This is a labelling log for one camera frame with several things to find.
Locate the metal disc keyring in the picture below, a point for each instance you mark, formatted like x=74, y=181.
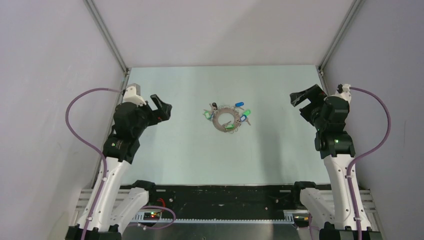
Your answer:
x=231, y=126

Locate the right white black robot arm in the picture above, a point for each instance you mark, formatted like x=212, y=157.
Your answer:
x=346, y=218

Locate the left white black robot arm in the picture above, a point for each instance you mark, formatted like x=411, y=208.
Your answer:
x=100, y=220

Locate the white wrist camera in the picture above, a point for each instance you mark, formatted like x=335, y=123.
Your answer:
x=343, y=91
x=132, y=95

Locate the grey slotted cable duct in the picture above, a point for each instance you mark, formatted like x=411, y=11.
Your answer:
x=141, y=218

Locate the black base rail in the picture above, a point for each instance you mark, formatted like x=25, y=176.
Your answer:
x=230, y=202

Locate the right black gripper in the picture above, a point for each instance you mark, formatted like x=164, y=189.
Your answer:
x=315, y=95

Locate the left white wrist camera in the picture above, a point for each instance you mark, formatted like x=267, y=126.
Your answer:
x=132, y=95

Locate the left aluminium frame post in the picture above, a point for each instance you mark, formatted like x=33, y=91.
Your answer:
x=105, y=33

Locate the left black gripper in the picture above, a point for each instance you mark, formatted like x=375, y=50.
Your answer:
x=158, y=115

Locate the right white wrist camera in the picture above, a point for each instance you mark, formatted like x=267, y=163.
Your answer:
x=343, y=91

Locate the aluminium frame post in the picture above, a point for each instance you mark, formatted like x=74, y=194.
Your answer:
x=341, y=32
x=105, y=33

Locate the right aluminium frame post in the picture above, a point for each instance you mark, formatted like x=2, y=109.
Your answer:
x=341, y=32

